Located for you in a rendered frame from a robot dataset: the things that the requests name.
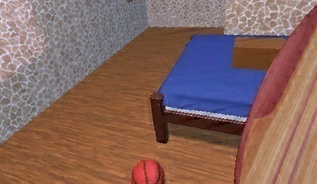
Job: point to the red basketball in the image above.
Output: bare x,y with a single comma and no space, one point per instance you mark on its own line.
147,177

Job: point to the round wooden table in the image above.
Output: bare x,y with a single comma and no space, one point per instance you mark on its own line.
303,112

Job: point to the blue bed with wooden frame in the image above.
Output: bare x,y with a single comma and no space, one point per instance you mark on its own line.
205,77

